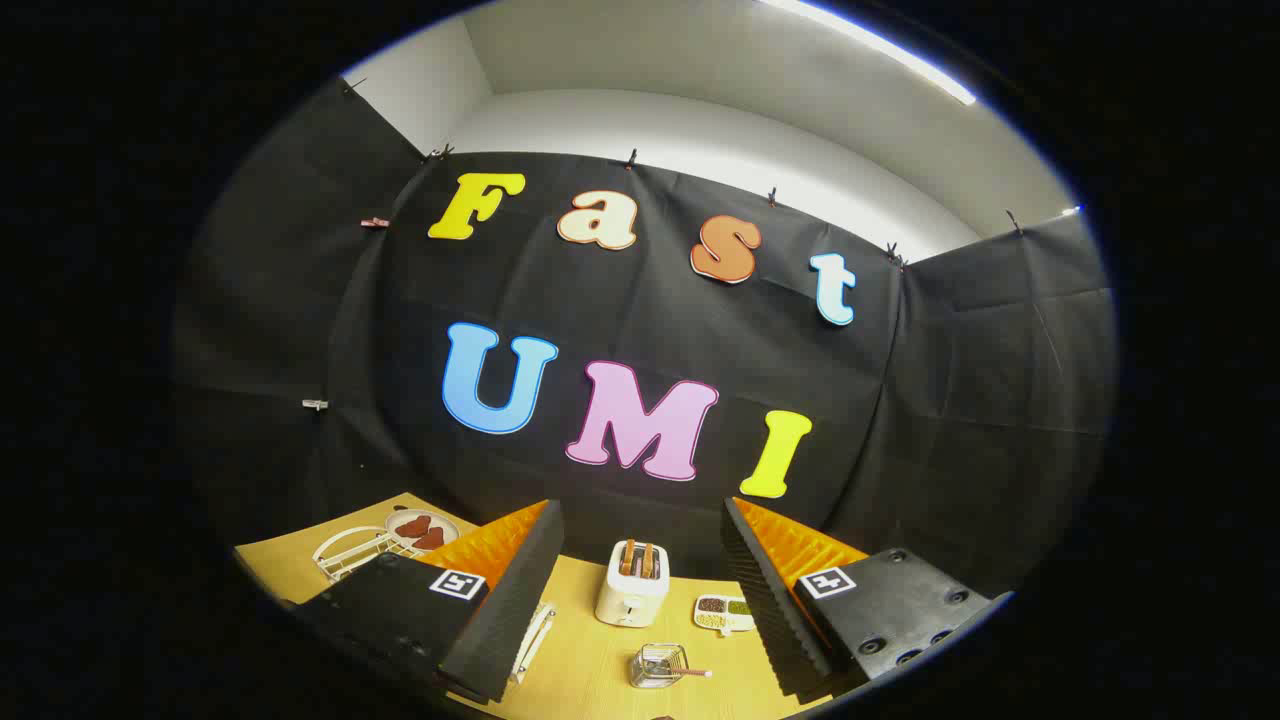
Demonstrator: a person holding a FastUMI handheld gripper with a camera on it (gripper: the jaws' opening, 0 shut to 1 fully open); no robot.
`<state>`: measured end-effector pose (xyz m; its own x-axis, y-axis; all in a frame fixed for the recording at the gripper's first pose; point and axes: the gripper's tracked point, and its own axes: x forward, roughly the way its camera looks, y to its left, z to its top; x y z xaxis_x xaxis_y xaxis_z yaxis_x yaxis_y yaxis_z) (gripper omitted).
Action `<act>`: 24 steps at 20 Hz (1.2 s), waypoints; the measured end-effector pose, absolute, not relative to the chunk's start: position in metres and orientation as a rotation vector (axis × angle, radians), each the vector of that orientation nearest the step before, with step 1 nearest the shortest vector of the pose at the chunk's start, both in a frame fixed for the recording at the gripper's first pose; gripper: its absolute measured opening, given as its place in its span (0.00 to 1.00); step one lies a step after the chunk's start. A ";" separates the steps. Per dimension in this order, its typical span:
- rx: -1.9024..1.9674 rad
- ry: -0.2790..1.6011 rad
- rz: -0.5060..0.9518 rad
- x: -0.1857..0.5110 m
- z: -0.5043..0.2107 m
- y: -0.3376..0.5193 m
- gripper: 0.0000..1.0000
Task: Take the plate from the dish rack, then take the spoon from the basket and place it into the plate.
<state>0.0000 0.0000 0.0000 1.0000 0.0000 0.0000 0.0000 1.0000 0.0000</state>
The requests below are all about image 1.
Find metal wire basket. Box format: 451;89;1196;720
630;643;690;690

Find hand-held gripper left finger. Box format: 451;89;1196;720
288;498;566;705

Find white wire dish rack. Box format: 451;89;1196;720
313;525;557;687

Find row of black cloth clips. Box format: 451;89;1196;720
340;78;1027;271

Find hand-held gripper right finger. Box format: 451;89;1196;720
720;496;1015;701

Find small saucer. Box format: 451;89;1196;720
385;510;462;557

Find white toaster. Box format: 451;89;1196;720
595;540;672;629

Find white divided tray with beans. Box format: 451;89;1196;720
693;595;757;637

